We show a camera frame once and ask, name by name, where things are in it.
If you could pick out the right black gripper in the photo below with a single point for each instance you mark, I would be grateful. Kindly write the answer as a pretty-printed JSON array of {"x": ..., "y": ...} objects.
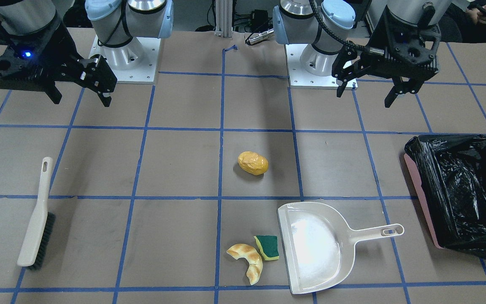
[{"x": 62, "y": 50}]

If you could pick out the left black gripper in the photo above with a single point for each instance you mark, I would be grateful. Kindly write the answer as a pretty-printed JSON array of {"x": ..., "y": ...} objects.
[{"x": 377, "y": 37}]

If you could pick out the beige hand brush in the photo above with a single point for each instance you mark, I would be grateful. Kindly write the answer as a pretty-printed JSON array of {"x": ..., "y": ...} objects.
[{"x": 41, "y": 223}]

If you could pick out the beige plastic dustpan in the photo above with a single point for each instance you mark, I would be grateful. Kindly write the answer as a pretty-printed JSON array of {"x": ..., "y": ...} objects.
[{"x": 320, "y": 246}]

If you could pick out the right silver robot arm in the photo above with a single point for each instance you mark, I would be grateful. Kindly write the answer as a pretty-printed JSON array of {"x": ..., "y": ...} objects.
[{"x": 116, "y": 22}]

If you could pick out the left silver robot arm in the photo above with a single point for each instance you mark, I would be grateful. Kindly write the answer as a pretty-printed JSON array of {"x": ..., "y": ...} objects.
[{"x": 325, "y": 24}]

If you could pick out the pink bin with black bag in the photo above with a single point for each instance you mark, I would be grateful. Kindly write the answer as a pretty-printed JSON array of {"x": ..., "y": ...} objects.
[{"x": 449, "y": 175}]

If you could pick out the yellow potato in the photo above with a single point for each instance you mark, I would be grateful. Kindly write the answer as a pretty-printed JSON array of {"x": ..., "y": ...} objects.
[{"x": 253, "y": 163}]

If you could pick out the green yellow sponge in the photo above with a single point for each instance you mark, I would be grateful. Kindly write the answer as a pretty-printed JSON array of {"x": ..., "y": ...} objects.
[{"x": 267, "y": 246}]

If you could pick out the croissant piece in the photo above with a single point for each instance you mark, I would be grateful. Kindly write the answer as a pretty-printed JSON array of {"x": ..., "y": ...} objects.
[{"x": 253, "y": 258}]

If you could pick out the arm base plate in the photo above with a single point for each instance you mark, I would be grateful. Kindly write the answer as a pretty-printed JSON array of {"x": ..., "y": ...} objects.
[
  {"x": 141, "y": 63},
  {"x": 302, "y": 71}
]

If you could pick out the aluminium frame post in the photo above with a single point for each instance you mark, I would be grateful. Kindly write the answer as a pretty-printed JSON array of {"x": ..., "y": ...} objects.
[{"x": 224, "y": 13}]

